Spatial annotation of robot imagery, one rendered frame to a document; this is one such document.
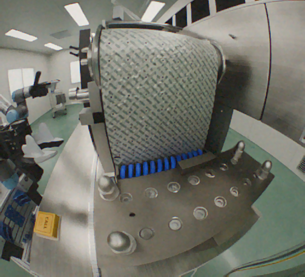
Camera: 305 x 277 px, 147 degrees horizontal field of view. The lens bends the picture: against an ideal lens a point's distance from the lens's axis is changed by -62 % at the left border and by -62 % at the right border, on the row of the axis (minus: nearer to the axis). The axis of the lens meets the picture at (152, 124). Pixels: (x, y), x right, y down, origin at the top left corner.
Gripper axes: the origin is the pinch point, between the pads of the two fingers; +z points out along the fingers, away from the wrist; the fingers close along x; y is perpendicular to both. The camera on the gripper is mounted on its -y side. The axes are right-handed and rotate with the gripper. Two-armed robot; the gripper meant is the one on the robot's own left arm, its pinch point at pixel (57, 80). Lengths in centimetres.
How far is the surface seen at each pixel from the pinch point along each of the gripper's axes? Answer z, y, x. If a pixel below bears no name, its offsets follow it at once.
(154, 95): 27, -3, 65
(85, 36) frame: 18.0, -20.3, 24.5
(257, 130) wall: 292, 76, 87
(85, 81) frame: 17.3, -0.4, 27.0
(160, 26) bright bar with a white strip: 47, -25, 36
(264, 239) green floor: 104, 100, 174
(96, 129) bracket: 18, 7, 55
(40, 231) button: -8, 22, 71
